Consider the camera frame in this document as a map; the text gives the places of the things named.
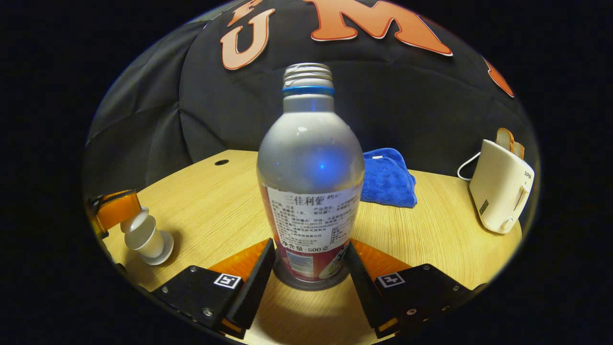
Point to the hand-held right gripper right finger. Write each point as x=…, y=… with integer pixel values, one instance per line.
x=364, y=287

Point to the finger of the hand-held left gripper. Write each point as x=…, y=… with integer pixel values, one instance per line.
x=117, y=208

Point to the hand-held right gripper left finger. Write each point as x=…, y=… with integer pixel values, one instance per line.
x=254, y=287

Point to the white teacup lid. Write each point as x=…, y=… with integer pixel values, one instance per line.
x=136, y=221

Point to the brown round coaster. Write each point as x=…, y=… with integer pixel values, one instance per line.
x=287, y=283

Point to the white teacup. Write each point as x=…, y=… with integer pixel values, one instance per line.
x=148, y=242

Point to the silver water bottle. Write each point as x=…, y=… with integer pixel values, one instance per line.
x=309, y=167

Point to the white saucer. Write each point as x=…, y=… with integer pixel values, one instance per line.
x=165, y=249

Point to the blue towel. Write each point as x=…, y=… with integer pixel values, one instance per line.
x=388, y=179

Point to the white toaster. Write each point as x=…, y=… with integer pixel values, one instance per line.
x=500, y=191

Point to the bread slice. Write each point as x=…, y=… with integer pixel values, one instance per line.
x=519, y=150
x=505, y=140

